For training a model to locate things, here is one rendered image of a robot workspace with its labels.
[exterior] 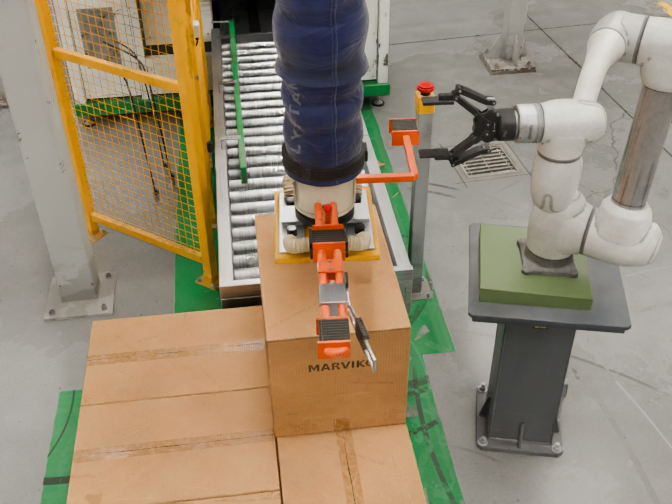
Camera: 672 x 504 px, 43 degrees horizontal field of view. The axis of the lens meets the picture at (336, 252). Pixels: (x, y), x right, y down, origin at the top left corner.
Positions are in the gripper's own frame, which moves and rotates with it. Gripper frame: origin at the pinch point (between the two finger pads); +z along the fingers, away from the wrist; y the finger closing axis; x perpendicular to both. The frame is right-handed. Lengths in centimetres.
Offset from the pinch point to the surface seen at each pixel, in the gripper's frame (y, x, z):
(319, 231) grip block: 33.3, 7.7, 24.4
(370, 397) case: 90, 1, 11
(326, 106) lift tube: 4.0, 19.9, 21.4
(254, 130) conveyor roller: 103, 187, 46
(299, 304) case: 63, 14, 30
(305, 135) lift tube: 12.8, 21.5, 26.8
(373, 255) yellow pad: 46.2, 13.0, 9.6
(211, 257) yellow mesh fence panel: 142, 140, 68
